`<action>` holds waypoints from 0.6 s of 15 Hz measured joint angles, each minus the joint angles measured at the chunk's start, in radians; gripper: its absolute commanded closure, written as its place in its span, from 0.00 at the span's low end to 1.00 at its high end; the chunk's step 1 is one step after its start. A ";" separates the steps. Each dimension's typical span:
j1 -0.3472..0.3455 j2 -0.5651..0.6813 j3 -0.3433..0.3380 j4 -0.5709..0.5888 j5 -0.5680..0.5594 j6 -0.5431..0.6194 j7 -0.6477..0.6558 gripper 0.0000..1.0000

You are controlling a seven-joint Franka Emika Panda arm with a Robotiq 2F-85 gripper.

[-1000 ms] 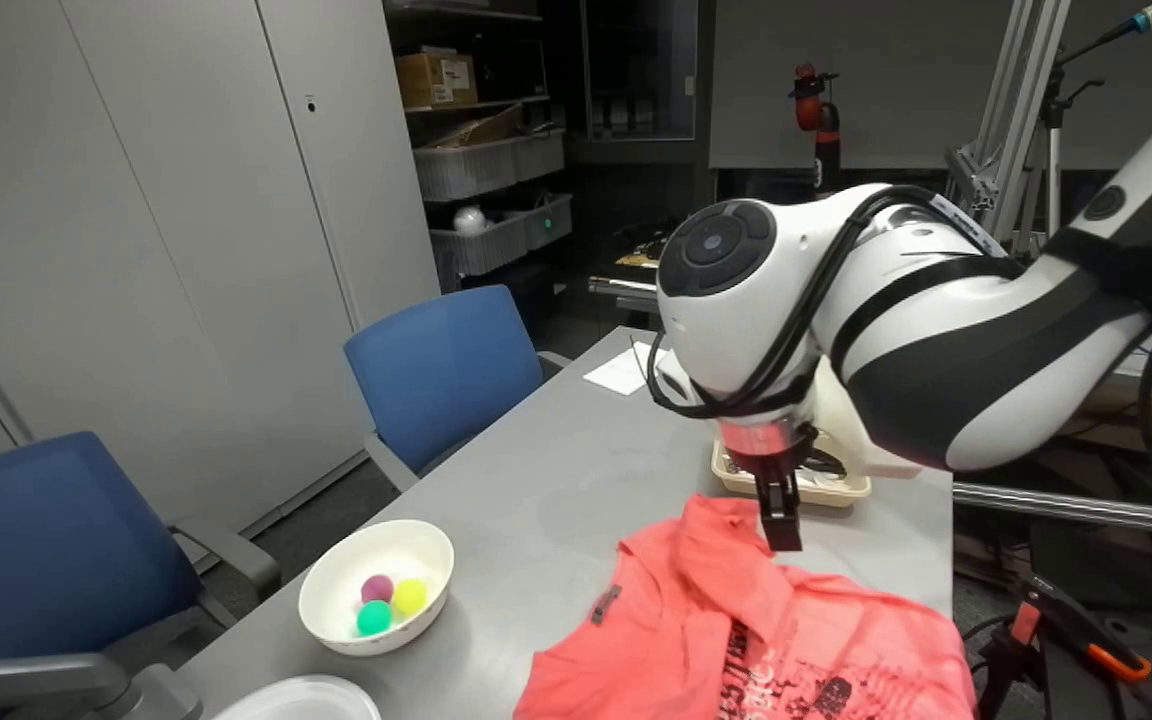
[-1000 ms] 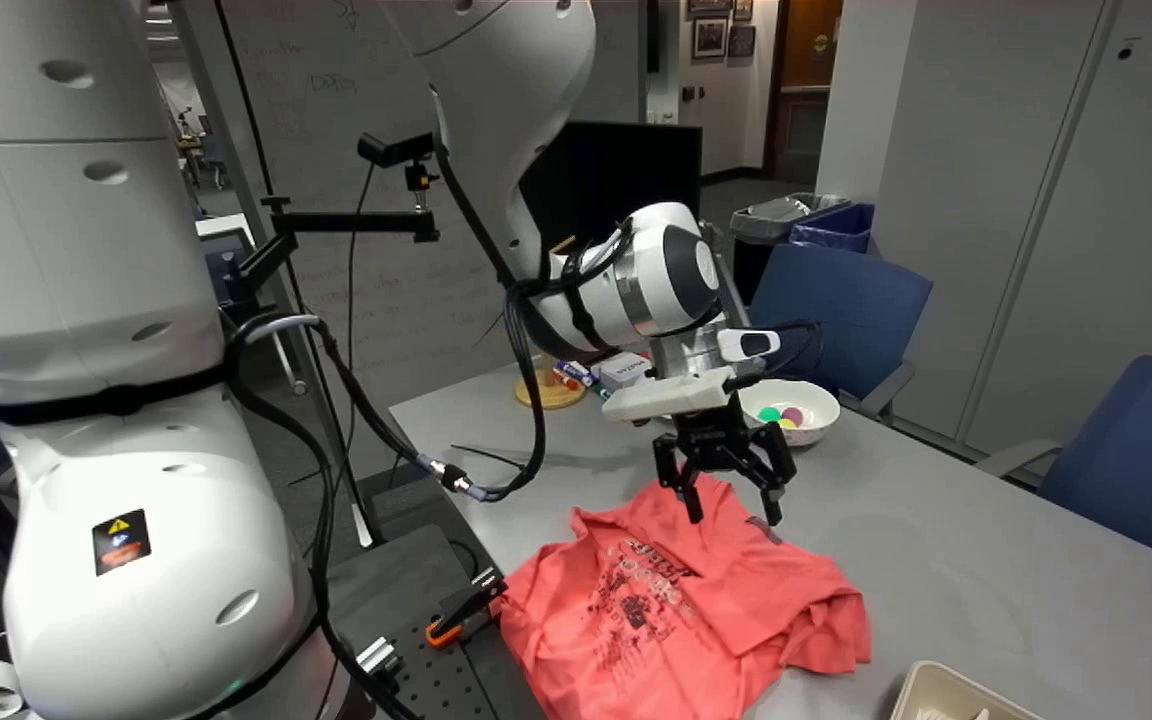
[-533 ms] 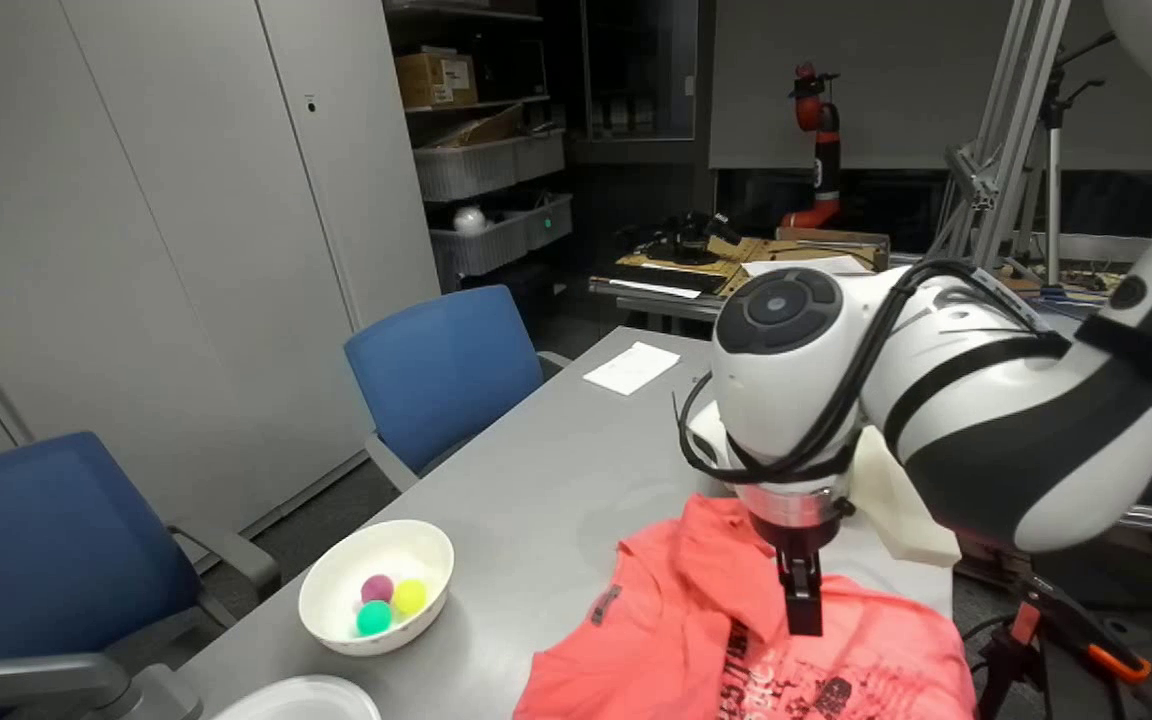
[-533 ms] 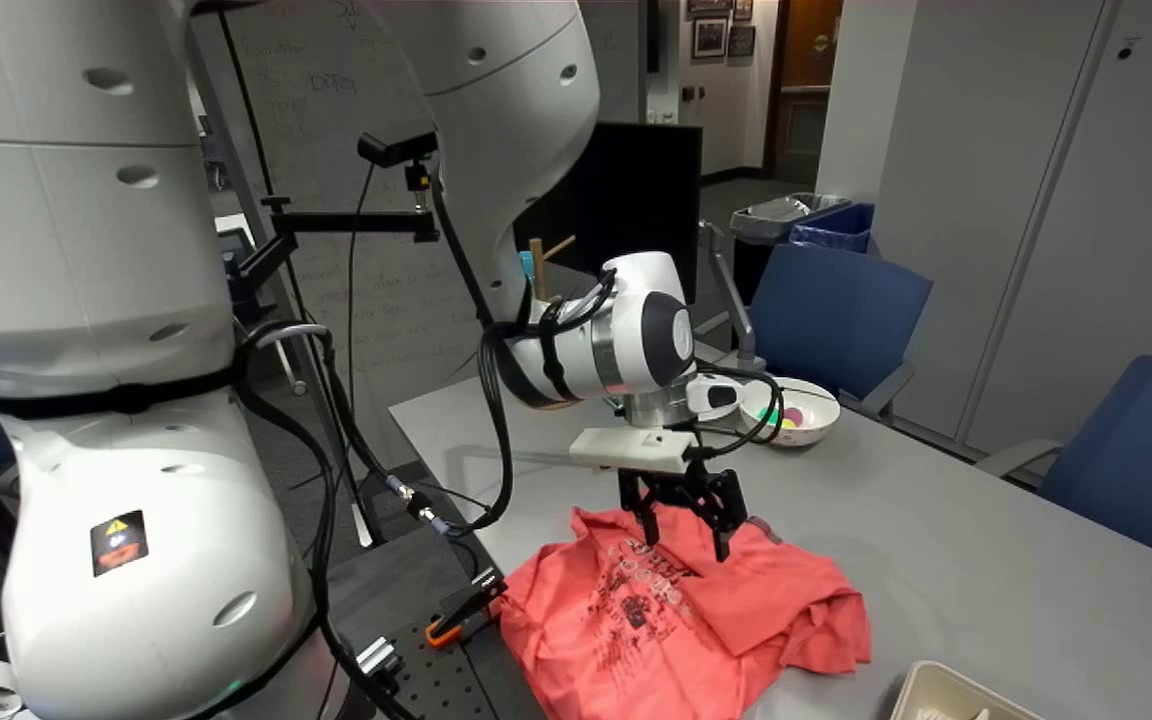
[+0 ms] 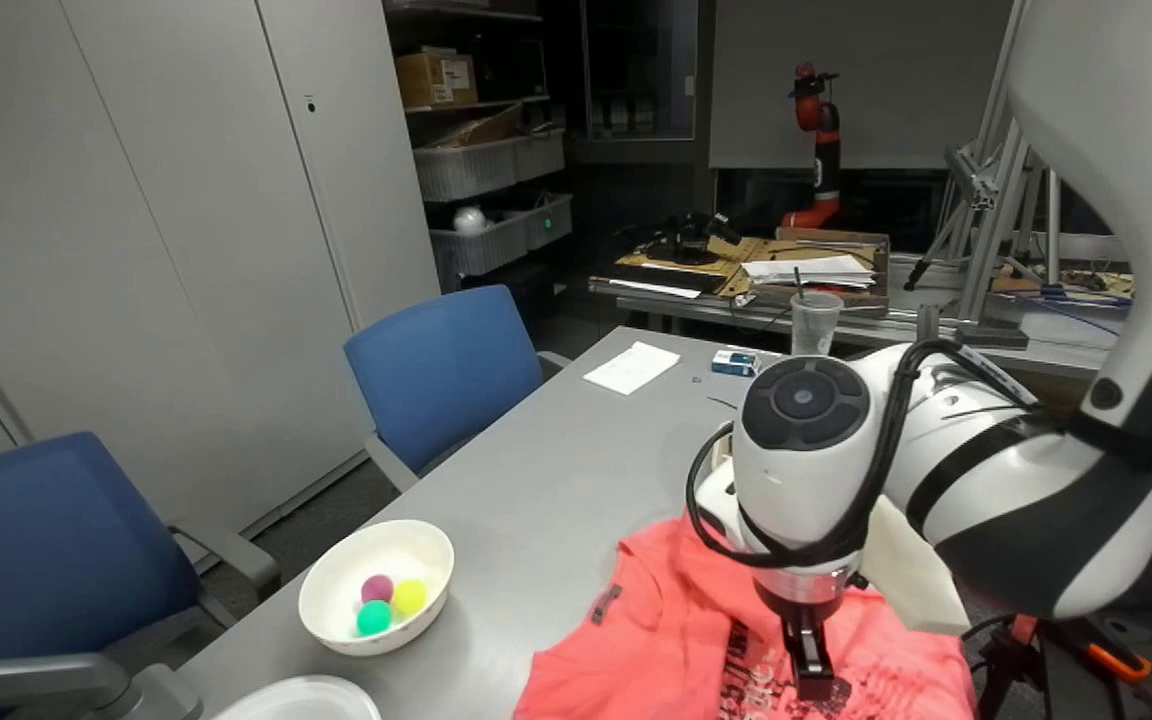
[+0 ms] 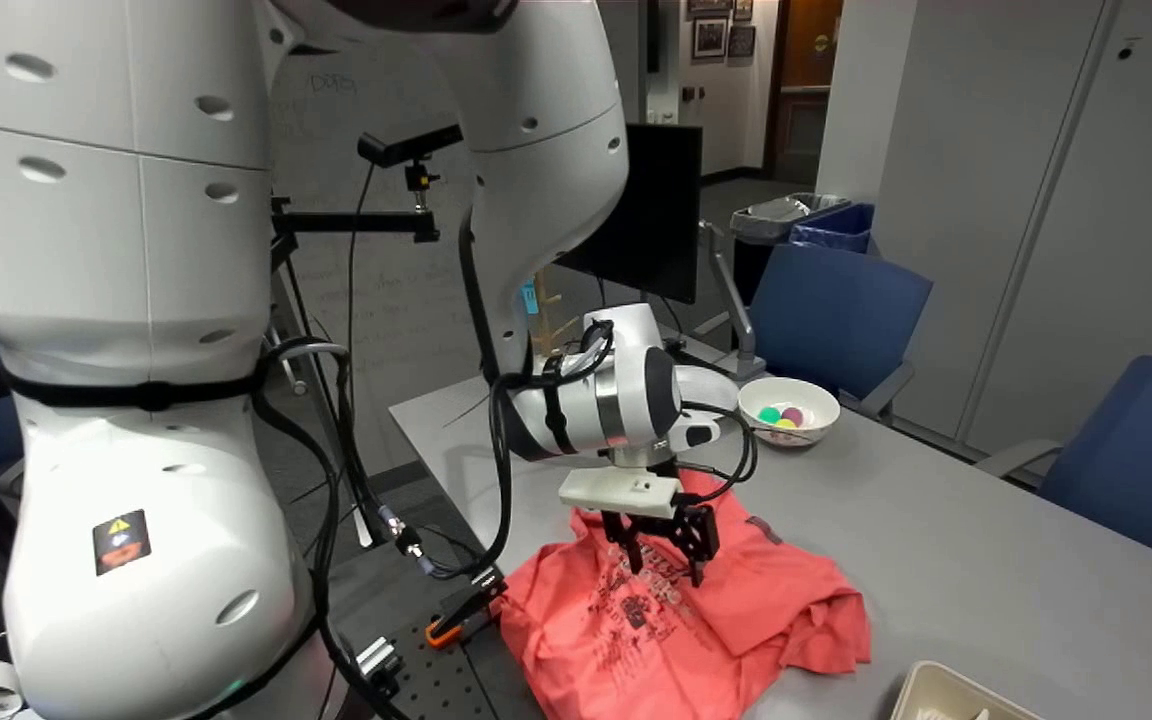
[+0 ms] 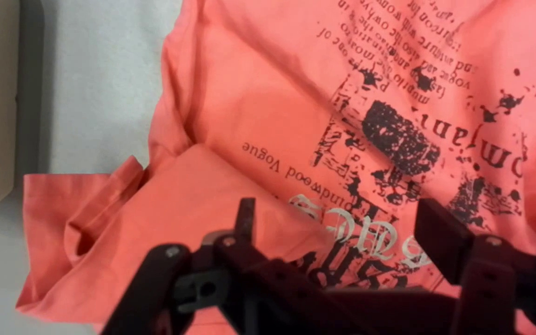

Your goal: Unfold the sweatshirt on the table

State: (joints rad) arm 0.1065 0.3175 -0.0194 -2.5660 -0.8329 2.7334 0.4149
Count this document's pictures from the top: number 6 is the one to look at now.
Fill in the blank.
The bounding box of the black bar camera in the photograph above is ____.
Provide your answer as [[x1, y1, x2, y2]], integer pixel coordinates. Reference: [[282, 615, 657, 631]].
[[355, 121, 469, 170]]

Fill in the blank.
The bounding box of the blue bin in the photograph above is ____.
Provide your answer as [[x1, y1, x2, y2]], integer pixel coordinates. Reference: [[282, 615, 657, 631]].
[[787, 194, 878, 256]]

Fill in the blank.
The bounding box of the grey trash bin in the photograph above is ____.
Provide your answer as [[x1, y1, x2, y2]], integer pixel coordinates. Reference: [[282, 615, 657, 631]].
[[733, 192, 820, 304]]

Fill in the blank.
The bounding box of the orange black clamp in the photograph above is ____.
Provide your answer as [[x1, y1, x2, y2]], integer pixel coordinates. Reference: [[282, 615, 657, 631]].
[[414, 576, 511, 650]]

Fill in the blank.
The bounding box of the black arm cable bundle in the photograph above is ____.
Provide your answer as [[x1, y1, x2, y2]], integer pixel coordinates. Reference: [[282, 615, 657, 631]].
[[244, 214, 762, 720]]

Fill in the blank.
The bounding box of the black monitor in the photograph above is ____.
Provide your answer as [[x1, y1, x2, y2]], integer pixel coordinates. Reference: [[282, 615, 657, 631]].
[[552, 121, 707, 306]]

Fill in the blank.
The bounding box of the grey metal cabinet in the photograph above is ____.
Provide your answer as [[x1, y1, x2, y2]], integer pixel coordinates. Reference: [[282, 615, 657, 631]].
[[867, 0, 1152, 465]]

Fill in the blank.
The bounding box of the small metal post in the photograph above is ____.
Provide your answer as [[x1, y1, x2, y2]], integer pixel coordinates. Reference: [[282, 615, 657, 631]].
[[350, 635, 405, 687]]

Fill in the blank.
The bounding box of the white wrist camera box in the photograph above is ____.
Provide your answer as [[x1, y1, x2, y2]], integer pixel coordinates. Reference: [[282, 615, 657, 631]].
[[557, 465, 686, 525]]

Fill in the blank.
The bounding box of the black perforated breadboard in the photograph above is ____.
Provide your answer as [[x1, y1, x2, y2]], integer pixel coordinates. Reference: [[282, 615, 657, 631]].
[[321, 531, 539, 720]]

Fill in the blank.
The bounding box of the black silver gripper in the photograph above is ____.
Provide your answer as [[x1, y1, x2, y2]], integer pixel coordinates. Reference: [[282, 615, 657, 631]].
[[597, 497, 724, 593]]

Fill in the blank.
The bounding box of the wooden mug tree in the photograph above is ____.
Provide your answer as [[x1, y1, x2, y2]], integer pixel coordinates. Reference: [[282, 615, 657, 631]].
[[520, 272, 584, 367]]

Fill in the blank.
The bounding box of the white bowl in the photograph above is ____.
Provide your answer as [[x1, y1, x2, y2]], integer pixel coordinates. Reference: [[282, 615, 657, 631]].
[[735, 371, 849, 450]]

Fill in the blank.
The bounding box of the orange printed sweatshirt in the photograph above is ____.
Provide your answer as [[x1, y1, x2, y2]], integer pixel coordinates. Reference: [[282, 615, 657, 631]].
[[489, 465, 874, 720]]

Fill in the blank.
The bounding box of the brown wooden door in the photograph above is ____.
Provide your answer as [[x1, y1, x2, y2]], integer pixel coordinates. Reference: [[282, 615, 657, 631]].
[[766, 0, 849, 97]]

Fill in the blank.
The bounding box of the beige cutlery tray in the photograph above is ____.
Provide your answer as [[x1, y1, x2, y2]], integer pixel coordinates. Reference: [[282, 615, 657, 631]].
[[888, 657, 1046, 720]]

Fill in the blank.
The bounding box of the framed wall picture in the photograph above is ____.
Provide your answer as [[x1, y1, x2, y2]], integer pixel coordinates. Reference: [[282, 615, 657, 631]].
[[686, 13, 733, 64]]

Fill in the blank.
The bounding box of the black camera stand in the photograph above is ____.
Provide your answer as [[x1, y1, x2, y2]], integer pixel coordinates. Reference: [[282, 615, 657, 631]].
[[266, 156, 447, 551]]

